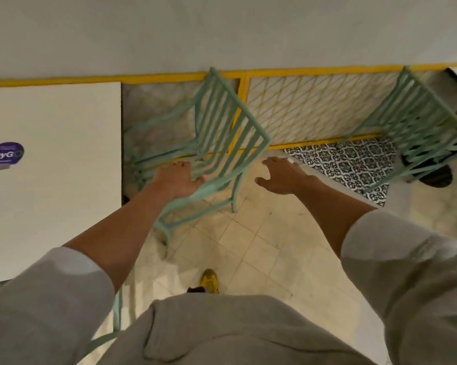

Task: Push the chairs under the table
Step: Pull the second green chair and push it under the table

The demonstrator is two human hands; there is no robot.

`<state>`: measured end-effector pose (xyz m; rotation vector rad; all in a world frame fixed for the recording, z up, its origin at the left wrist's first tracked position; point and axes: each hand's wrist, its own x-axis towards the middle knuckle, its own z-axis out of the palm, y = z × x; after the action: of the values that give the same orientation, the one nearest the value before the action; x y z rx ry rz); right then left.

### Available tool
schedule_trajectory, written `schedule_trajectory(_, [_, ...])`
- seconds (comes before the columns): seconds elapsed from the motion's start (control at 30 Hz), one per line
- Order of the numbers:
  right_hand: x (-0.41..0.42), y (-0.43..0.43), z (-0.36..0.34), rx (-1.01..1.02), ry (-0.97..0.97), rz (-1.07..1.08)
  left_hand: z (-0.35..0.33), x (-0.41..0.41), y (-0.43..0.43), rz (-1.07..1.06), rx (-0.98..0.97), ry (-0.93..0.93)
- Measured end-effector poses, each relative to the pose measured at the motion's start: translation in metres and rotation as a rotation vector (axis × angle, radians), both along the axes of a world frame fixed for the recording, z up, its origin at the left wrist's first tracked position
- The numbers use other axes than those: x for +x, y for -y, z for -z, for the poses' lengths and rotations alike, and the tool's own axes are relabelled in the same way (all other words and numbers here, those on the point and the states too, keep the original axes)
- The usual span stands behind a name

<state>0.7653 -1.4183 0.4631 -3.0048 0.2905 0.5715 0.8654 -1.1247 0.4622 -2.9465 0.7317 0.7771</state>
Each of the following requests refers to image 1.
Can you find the person's left hand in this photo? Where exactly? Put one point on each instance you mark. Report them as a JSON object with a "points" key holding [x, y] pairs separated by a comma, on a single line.
{"points": [[173, 182]]}

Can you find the black white patterned mat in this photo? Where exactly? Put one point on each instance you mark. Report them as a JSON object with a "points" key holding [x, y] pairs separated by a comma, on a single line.
{"points": [[350, 167]]}

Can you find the purple oval sticker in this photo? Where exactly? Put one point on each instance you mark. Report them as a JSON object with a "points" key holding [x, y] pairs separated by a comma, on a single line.
{"points": [[4, 155]]}

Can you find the yellow shoe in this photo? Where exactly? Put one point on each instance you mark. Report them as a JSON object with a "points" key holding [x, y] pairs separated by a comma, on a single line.
{"points": [[209, 281]]}

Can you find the person's left forearm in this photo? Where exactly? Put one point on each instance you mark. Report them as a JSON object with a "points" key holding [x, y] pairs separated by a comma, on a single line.
{"points": [[118, 231]]}

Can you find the yellow mesh railing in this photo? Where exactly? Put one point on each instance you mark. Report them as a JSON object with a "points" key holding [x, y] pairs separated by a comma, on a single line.
{"points": [[308, 102]]}

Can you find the grey sweatshirt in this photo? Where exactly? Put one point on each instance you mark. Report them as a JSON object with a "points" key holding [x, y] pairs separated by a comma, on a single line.
{"points": [[232, 330]]}

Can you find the person's left thumb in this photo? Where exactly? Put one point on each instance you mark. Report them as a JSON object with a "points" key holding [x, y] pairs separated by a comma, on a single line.
{"points": [[199, 181]]}

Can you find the person's right hand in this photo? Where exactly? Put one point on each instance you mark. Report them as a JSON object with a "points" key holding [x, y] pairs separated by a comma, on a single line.
{"points": [[285, 178]]}

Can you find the person's right thumb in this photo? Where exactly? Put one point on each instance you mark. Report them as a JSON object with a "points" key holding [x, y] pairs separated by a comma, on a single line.
{"points": [[262, 181]]}

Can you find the person's right forearm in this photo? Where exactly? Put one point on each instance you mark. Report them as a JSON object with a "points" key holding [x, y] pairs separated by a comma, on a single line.
{"points": [[333, 212]]}

